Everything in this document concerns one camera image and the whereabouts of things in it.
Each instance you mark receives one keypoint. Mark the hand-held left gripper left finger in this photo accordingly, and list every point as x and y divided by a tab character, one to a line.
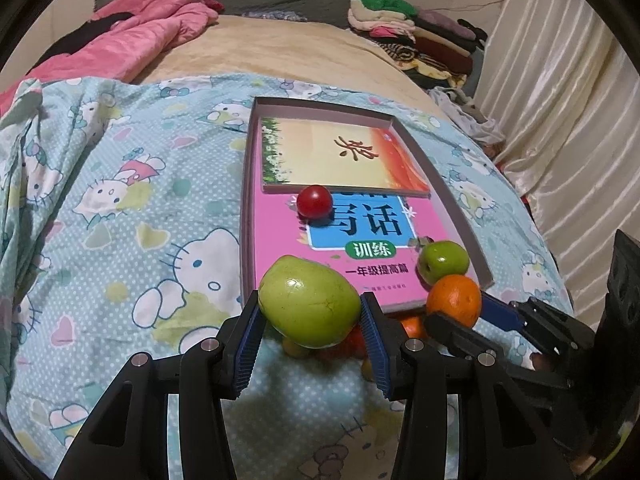
250	345

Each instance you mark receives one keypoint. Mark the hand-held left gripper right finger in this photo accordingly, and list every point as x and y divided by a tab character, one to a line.
372	340

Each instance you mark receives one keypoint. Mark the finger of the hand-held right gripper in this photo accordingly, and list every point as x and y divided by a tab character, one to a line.
500	312
450	332

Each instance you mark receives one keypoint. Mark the small brown fruit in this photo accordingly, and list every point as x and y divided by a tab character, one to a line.
366	367
295	349

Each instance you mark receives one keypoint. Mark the large orange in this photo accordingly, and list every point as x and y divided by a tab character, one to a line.
345	349

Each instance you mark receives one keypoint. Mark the medium orange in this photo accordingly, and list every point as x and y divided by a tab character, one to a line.
452	300

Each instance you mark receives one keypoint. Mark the small orange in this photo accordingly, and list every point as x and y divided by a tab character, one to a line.
412	327

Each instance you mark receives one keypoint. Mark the yellow-green oval jujube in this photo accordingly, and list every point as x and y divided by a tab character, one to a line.
310	300

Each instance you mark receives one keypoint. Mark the shallow cardboard box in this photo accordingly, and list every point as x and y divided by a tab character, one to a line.
325	111

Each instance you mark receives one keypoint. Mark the person's right hand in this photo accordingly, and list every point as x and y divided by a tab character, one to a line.
541	361

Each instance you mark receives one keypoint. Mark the round green jujube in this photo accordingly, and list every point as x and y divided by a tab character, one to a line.
442	262

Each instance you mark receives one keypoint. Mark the pink exercise book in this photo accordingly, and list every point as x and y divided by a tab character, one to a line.
280	240

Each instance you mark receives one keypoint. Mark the red cherry tomato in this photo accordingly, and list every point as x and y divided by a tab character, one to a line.
314	201

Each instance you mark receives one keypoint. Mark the cat print blue blanket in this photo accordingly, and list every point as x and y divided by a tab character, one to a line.
125	210

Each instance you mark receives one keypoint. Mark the sunset cover book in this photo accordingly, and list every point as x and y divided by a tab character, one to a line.
320	150

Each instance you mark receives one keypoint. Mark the white crumpled garment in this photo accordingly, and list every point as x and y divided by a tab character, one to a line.
465	112

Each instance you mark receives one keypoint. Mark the cream satin curtain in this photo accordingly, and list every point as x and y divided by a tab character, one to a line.
560	85

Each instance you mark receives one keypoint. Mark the pile of folded clothes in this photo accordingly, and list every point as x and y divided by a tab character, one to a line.
430	45

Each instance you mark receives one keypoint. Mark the beige blanket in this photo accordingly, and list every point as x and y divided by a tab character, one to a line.
275	50

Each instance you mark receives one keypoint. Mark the blue floral cloth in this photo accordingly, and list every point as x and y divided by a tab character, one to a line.
272	16

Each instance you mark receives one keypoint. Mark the pink quilt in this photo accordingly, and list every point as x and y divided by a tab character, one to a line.
150	25

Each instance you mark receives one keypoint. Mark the black garment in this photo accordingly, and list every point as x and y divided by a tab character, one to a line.
85	35

